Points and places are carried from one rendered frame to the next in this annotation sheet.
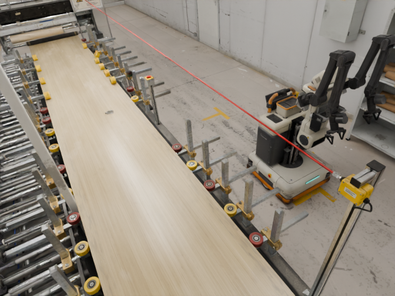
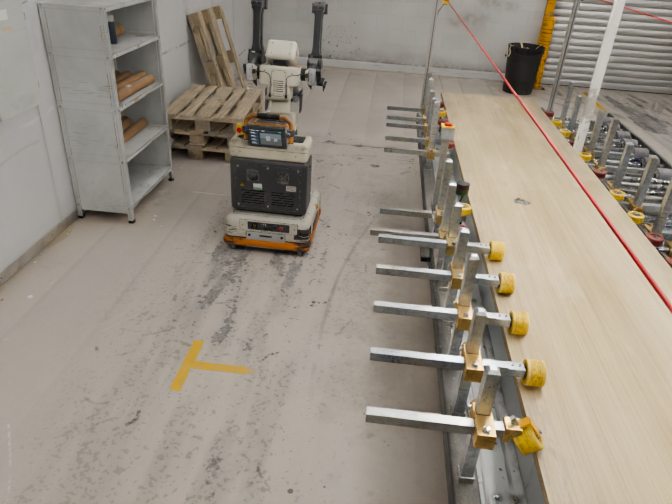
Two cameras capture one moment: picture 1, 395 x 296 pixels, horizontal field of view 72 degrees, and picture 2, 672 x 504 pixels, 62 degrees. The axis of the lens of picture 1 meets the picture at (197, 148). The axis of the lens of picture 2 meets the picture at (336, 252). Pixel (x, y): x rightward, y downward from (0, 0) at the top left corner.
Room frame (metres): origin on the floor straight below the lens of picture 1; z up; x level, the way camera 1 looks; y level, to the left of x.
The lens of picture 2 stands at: (5.14, 1.38, 2.06)
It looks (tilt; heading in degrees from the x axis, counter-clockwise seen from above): 30 degrees down; 211
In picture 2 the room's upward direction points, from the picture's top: 4 degrees clockwise
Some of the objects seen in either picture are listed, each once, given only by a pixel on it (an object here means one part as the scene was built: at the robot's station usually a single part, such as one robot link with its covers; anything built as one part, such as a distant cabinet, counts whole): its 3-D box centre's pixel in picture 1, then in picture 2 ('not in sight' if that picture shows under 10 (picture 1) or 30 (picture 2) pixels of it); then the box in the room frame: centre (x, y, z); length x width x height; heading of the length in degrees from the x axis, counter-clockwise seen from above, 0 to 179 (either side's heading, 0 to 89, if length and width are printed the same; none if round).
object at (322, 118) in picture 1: (326, 115); (283, 95); (1.87, -1.10, 0.99); 0.28 x 0.16 x 0.22; 116
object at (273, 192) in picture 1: (254, 203); (414, 119); (1.17, -0.35, 0.82); 0.43 x 0.03 x 0.04; 117
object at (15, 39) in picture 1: (50, 31); not in sight; (4.95, 2.29, 1.05); 1.43 x 0.12 x 0.12; 117
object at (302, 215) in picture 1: (280, 229); (413, 109); (0.94, -0.46, 0.83); 0.43 x 0.03 x 0.04; 117
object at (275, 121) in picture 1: (287, 131); (272, 166); (2.21, -0.93, 0.59); 0.55 x 0.34 x 0.83; 116
